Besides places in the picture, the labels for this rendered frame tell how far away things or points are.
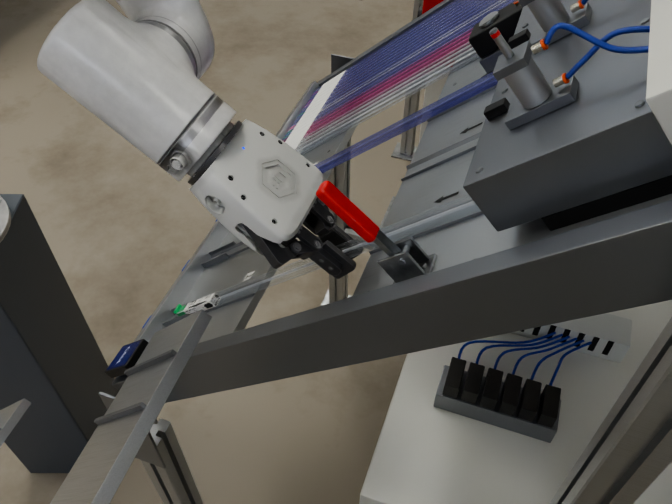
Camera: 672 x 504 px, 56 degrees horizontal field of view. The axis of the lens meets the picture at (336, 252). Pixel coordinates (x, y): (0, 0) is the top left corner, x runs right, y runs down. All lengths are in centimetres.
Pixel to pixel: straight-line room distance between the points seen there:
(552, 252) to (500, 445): 51
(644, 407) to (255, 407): 125
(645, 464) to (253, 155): 41
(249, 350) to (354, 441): 95
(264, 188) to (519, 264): 25
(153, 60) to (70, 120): 202
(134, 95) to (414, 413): 56
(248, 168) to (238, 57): 222
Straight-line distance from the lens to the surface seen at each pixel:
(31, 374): 128
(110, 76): 58
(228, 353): 67
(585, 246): 42
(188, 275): 92
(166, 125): 57
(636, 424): 49
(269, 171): 60
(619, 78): 46
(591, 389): 99
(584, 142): 42
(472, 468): 88
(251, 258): 82
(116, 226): 210
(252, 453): 157
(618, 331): 100
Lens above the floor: 141
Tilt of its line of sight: 48 degrees down
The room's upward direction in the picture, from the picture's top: straight up
